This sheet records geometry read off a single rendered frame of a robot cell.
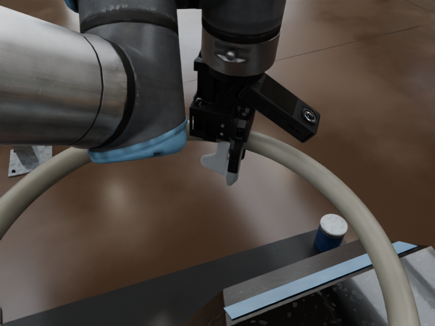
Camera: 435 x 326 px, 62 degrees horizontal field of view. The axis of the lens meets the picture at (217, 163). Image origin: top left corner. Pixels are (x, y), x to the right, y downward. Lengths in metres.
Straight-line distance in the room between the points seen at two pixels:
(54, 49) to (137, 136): 0.10
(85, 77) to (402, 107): 2.26
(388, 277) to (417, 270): 0.15
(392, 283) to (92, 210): 1.42
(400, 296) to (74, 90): 0.37
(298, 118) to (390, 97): 2.03
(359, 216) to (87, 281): 1.19
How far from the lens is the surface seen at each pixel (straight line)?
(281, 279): 0.59
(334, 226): 1.45
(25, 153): 1.98
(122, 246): 1.55
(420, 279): 0.60
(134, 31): 0.33
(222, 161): 0.54
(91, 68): 0.26
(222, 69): 0.42
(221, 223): 1.57
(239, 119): 0.48
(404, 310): 0.44
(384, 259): 0.46
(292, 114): 0.48
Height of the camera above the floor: 1.27
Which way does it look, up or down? 44 degrees down
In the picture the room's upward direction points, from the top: straight up
